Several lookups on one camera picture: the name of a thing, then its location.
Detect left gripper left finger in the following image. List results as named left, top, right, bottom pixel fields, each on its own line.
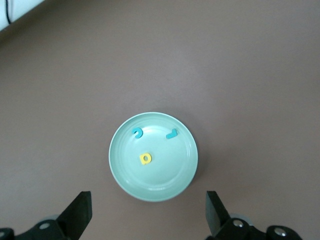
left=14, top=191, right=93, bottom=240

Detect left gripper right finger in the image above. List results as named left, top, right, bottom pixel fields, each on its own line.
left=206, top=190, right=270, bottom=240

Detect yellow foam letter d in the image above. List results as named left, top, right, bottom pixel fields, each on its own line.
left=139, top=152, right=153, bottom=166

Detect teal foam letter l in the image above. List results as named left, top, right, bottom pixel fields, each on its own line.
left=165, top=129, right=179, bottom=140

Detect teal foam letter c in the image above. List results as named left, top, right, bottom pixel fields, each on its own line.
left=131, top=126, right=144, bottom=139

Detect light green plate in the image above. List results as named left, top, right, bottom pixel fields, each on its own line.
left=108, top=111, right=200, bottom=203

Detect brown table cover sheet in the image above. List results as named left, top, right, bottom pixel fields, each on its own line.
left=0, top=0, right=320, bottom=240

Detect black floor cable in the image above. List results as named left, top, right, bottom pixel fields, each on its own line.
left=5, top=0, right=13, bottom=24

